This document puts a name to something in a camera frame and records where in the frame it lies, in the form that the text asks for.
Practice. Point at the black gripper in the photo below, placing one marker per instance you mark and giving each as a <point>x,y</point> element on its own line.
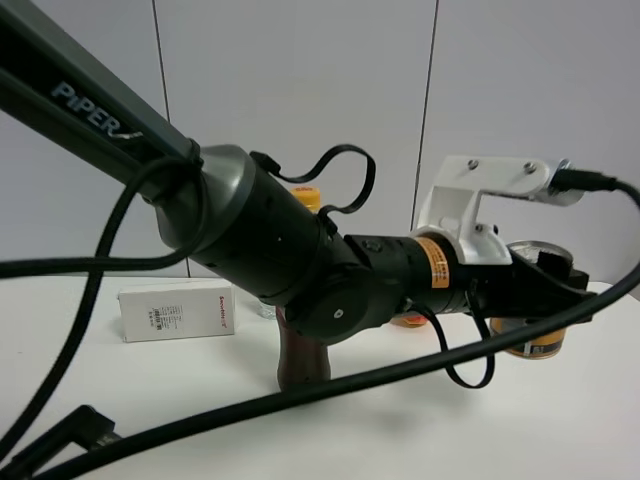
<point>522,290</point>

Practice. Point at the cola bottle yellow cap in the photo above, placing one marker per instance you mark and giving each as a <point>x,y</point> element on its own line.
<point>302,360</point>

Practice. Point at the clear water bottle green label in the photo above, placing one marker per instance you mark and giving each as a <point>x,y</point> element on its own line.
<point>266,311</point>

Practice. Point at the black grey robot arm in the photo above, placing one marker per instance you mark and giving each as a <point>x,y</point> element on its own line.
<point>228,209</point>

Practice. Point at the red blue glitter ball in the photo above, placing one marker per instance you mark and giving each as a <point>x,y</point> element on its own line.
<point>411,321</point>

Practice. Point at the black object bottom left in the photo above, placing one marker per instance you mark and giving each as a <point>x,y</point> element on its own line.
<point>85,427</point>

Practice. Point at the white cardboard box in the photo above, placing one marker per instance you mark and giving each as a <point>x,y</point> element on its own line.
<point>191,309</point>

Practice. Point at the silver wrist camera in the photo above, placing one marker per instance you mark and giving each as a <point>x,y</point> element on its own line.
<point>551,194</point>

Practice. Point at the gold drink can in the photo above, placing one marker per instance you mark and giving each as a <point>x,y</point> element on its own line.
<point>542,347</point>

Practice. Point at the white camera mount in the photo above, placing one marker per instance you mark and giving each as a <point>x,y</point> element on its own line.
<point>453,203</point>

